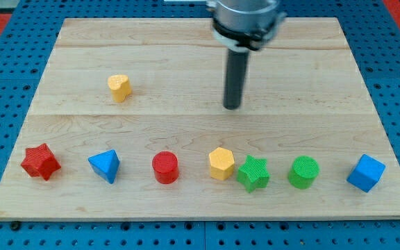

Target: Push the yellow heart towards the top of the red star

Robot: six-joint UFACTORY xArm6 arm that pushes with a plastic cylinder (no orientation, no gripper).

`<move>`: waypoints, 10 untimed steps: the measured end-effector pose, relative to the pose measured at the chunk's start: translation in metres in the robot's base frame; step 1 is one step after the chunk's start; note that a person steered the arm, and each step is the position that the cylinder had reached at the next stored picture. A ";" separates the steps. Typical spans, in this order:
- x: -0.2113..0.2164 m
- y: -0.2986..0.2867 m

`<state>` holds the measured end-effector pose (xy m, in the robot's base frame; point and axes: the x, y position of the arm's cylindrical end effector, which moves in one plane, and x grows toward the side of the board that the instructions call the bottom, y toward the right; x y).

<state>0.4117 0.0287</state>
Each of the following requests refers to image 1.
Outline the light wooden board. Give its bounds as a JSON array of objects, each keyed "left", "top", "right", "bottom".
[{"left": 0, "top": 17, "right": 400, "bottom": 222}]

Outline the blue triangle block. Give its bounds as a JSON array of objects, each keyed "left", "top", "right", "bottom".
[{"left": 88, "top": 149, "right": 120, "bottom": 184}]

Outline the yellow hexagon block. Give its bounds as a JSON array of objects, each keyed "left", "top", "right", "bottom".
[{"left": 208, "top": 147, "right": 235, "bottom": 181}]

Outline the blue cube block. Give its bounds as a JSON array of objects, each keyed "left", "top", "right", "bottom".
[{"left": 347, "top": 154, "right": 385, "bottom": 192}]

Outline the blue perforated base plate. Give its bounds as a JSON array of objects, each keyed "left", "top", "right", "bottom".
[{"left": 0, "top": 0, "right": 400, "bottom": 249}]

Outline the green star block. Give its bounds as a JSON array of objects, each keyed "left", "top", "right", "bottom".
[{"left": 236, "top": 155, "right": 270, "bottom": 193}]

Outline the red star block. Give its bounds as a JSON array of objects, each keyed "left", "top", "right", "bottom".
[{"left": 21, "top": 143, "right": 61, "bottom": 181}]

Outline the yellow heart block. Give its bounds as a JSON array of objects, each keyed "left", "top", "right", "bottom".
[{"left": 108, "top": 74, "right": 132, "bottom": 103}]

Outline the green cylinder block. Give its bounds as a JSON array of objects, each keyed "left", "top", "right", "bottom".
[{"left": 287, "top": 156, "right": 320, "bottom": 190}]

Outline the red cylinder block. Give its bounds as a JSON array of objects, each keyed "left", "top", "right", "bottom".
[{"left": 152, "top": 151, "right": 179, "bottom": 184}]

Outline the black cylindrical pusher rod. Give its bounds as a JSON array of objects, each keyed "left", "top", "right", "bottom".
[{"left": 223, "top": 49, "right": 249, "bottom": 110}]

